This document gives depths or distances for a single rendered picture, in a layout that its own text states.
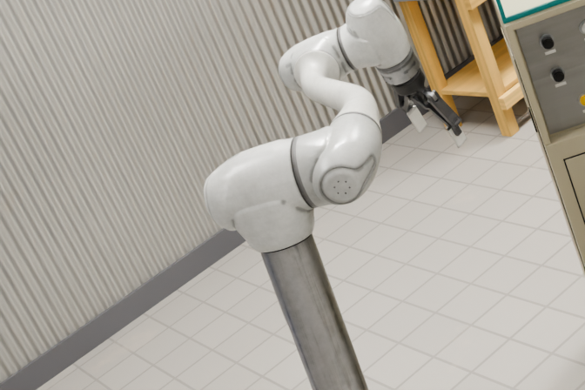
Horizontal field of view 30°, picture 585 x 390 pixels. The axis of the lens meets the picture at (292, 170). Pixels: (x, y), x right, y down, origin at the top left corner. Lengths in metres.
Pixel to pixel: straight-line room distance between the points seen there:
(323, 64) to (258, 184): 0.53
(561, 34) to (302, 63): 0.93
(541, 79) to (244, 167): 1.36
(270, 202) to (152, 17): 3.27
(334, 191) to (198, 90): 3.42
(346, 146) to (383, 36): 0.55
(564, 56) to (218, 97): 2.53
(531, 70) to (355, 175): 1.33
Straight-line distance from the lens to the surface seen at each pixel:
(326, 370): 2.02
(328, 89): 2.19
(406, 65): 2.42
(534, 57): 3.07
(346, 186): 1.83
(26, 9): 4.87
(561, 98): 3.12
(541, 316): 4.05
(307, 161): 1.86
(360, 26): 2.34
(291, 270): 1.95
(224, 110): 5.30
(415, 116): 2.62
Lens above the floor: 2.24
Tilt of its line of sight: 22 degrees down
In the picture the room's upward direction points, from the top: 24 degrees counter-clockwise
